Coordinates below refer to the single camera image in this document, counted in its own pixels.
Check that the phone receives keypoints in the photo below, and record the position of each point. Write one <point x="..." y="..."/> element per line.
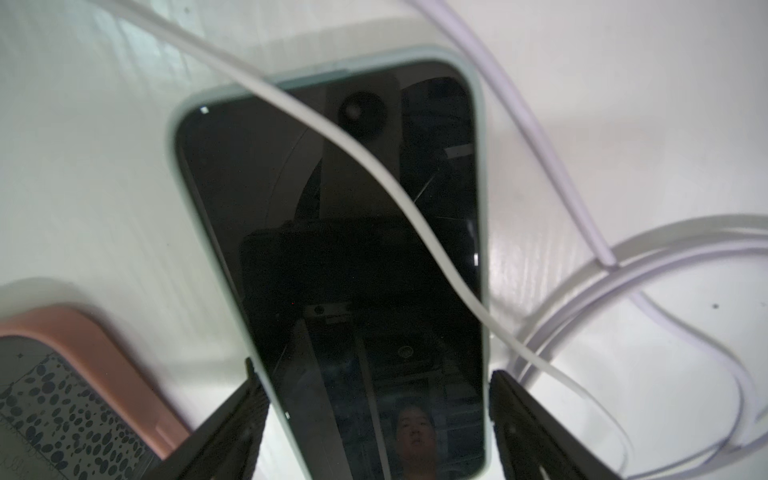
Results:
<point x="74" y="406"/>
<point x="376" y="363"/>

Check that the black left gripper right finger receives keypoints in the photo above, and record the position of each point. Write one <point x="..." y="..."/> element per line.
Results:
<point x="531" y="443"/>

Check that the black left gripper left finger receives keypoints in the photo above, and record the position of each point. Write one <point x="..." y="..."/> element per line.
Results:
<point x="227" y="444"/>

